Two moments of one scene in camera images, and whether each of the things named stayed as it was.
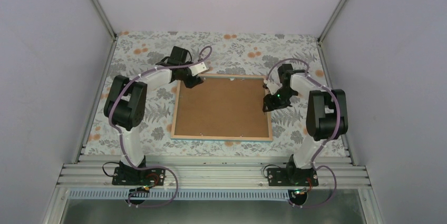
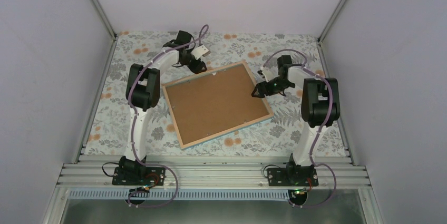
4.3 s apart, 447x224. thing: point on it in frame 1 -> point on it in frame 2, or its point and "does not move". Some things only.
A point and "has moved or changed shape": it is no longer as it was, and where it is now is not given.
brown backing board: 222,106 has moved or changed shape
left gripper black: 191,84 -> 196,68
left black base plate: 130,176 does not move
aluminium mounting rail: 213,172 does not move
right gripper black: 272,105 -> 260,86
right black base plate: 292,177 does not move
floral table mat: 226,54 does not move
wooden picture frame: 224,107 -> 182,145
